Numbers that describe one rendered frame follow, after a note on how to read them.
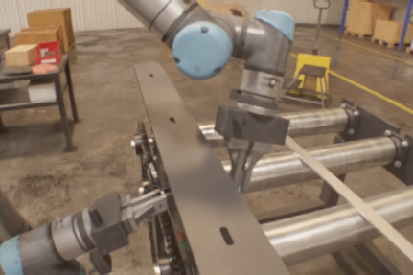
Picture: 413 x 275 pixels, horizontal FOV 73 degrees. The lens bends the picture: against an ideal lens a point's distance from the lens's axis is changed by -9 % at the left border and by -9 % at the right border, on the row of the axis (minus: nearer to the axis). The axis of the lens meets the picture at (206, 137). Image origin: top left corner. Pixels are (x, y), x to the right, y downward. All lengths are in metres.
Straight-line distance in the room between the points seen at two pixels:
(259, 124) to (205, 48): 0.21
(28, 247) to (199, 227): 0.33
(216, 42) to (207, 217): 0.22
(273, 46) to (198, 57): 0.18
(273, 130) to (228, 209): 0.22
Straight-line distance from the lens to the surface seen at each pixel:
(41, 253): 0.58
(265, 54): 0.53
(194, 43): 0.39
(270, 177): 0.97
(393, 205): 0.95
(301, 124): 1.33
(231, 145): 0.54
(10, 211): 0.68
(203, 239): 0.36
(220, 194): 0.42
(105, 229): 0.51
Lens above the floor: 1.43
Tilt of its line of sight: 28 degrees down
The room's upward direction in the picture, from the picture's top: 1 degrees clockwise
